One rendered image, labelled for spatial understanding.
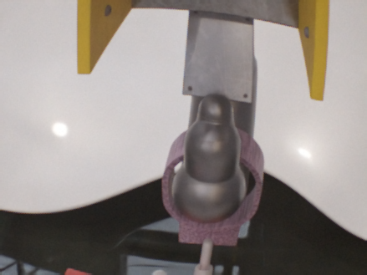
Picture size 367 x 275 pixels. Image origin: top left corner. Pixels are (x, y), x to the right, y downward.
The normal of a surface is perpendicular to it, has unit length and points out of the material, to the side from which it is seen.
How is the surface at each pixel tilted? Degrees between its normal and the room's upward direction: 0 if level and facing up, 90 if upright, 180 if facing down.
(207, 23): 63
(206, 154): 70
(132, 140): 21
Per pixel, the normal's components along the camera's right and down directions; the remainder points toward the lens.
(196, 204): -0.31, 0.31
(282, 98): 0.00, -0.49
